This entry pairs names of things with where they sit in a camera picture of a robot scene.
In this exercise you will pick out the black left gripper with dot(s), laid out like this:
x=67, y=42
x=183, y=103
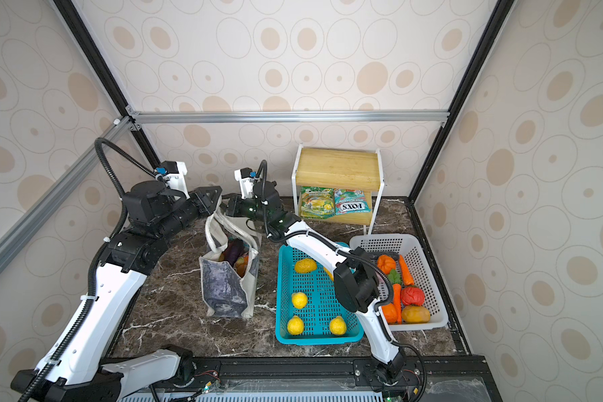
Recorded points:
x=205, y=199

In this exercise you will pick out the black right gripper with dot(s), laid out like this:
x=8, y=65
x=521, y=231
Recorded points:
x=232, y=208

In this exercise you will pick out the dark purple eggplant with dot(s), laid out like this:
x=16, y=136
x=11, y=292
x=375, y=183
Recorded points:
x=234, y=251

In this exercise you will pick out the cream canvas grocery bag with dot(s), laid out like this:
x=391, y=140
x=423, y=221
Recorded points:
x=225, y=294

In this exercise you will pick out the orange fruits candy bag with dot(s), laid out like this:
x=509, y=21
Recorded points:
x=241, y=265

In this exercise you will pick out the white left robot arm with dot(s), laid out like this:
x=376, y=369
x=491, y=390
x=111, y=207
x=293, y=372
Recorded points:
x=153, y=213

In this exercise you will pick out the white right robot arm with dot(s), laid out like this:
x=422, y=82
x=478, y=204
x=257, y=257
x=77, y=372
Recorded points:
x=359, y=285

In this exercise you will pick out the green lemon candy bag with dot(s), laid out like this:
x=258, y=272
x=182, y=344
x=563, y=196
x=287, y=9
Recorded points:
x=317, y=203

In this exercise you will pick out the teal Fox's candy bag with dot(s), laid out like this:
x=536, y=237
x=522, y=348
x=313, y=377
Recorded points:
x=350, y=202

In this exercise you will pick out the yellow mango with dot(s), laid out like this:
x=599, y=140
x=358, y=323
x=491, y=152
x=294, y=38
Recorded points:
x=305, y=266

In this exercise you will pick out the yellow lemon middle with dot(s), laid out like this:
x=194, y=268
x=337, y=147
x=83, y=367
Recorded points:
x=299, y=300

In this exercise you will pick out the yellow lemon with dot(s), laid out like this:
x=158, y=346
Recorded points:
x=338, y=326
x=299, y=300
x=295, y=326

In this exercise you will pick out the yellow pear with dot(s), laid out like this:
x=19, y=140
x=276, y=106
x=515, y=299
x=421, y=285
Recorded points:
x=328, y=272

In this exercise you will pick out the teal plastic basket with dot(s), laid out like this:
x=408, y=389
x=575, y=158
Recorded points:
x=322, y=305

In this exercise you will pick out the yellow lemon front left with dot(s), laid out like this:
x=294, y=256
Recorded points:
x=295, y=326

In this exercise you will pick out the yellow lemon front right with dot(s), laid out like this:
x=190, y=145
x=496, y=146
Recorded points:
x=338, y=326

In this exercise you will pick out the orange back white basket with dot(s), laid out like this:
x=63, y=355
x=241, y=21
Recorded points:
x=386, y=264

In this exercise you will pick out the orange white basket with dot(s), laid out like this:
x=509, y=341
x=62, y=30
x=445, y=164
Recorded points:
x=390, y=313
x=386, y=264

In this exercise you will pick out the white plastic basket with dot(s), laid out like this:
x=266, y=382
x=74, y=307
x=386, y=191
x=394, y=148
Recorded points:
x=409, y=249

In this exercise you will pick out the orange carrot front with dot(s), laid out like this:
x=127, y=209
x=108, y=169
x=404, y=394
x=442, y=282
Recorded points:
x=397, y=288

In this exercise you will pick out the orange carrot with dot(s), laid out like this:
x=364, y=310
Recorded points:
x=397, y=288
x=406, y=275

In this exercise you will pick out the orange front white basket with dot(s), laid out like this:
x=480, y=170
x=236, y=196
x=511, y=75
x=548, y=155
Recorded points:
x=390, y=313

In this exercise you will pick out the orange carrot back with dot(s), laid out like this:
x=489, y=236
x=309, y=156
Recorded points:
x=406, y=275

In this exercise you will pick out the red knobbly fruit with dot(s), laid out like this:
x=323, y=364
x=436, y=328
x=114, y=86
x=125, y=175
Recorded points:
x=412, y=296

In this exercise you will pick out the brown potato front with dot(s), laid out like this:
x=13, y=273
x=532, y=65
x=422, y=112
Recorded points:
x=413, y=314

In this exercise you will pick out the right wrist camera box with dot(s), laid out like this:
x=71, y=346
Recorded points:
x=254, y=187

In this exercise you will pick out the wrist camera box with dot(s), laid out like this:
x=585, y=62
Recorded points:
x=173, y=174
x=254, y=187

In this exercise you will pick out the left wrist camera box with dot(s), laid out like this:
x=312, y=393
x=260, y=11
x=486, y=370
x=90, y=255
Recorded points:
x=173, y=174

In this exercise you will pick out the silver aluminium frame bar back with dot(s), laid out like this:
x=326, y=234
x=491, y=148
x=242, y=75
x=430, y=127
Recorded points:
x=285, y=117

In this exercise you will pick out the silver aluminium frame bar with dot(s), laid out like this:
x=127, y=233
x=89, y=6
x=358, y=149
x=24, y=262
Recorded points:
x=58, y=208
x=285, y=117

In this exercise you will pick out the white wire wooden shelf rack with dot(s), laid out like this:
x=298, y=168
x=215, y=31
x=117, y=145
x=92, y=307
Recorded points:
x=341, y=169

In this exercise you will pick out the silver aluminium frame bar left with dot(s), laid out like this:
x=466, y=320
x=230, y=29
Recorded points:
x=58, y=208

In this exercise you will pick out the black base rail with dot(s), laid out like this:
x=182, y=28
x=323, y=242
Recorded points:
x=448, y=378

